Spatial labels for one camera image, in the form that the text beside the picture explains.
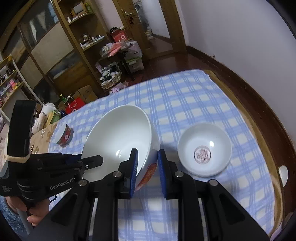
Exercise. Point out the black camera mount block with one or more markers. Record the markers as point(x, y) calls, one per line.
point(22, 120)

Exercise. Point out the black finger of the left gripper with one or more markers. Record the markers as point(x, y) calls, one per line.
point(92, 162)

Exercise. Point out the wooden cabinet shelf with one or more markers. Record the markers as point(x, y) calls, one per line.
point(55, 45)

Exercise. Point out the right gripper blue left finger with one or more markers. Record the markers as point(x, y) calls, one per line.
point(128, 171)

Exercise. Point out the small white bowl with sticker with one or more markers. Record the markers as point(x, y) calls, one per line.
point(204, 149)

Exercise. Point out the person's left hand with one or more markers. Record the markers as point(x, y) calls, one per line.
point(38, 212)

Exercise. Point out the red box on shelf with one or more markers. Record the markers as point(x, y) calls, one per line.
point(119, 35)

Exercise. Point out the red paper shopping bag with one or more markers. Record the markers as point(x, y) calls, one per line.
point(73, 104)

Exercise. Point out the wooden door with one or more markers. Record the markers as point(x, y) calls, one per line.
point(155, 25)

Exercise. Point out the blue plaid cloth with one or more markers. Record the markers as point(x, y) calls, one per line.
point(173, 103)

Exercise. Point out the large white bowl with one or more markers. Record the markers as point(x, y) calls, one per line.
point(114, 136)

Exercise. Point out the white plush toy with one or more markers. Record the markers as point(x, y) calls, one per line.
point(44, 118)

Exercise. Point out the white round object at edge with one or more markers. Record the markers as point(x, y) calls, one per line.
point(283, 172)

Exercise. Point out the wicker basket with toys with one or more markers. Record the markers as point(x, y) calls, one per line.
point(110, 76)

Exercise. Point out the brown floral blanket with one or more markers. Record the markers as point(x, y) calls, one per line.
point(40, 141)

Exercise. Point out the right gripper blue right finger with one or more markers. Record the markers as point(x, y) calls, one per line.
point(167, 171)

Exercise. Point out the white open shelf rack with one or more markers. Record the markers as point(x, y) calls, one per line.
point(12, 82)

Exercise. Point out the black side table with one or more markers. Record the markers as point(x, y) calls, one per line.
point(129, 61)

